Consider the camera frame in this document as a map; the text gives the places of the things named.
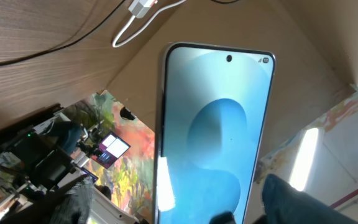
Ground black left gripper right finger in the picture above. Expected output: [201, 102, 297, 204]
[262, 174, 356, 224]

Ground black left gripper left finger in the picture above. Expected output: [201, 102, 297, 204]
[0, 175, 94, 224]

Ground blue screen Galaxy smartphone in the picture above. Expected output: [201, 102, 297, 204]
[153, 42, 275, 223]

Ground black USB charging cable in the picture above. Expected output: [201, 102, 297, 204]
[0, 0, 241, 68]

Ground glowing monitor screen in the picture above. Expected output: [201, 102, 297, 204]
[91, 133, 131, 169]

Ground white power strip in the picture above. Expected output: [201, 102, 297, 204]
[128, 0, 158, 19]

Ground white power strip cord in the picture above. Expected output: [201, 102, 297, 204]
[112, 0, 188, 49]

